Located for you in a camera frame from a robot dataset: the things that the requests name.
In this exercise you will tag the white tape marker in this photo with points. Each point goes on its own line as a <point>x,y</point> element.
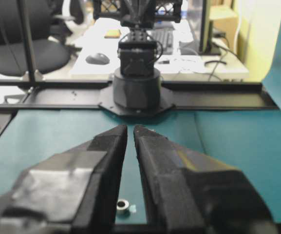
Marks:
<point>132,209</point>

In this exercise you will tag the grey computer mouse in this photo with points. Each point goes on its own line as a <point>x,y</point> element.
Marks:
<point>97,59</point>

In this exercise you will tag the white desk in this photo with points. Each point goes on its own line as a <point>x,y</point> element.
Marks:
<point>172,67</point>

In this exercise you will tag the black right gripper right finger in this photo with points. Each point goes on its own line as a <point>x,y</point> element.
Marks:
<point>187,192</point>

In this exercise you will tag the black vertical frame post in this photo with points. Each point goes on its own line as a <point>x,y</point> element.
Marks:
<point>33,74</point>

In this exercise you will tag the computer monitor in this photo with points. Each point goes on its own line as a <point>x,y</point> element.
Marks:
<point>198,17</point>

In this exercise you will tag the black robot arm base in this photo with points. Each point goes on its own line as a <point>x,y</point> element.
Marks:
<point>136,88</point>

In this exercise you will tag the silver metal washer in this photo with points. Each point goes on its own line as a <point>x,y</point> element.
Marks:
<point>122,207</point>

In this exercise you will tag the black aluminium frame rail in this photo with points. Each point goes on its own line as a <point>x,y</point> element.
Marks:
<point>180,95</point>

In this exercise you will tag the black keyboard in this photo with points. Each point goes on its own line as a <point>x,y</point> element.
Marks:
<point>164,36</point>

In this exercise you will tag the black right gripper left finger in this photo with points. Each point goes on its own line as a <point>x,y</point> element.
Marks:
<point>74,192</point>

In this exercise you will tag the yellow sticky note pad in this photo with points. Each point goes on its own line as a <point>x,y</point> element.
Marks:
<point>113,34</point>

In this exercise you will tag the black office chair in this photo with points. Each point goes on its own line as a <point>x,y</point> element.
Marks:
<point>50,49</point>

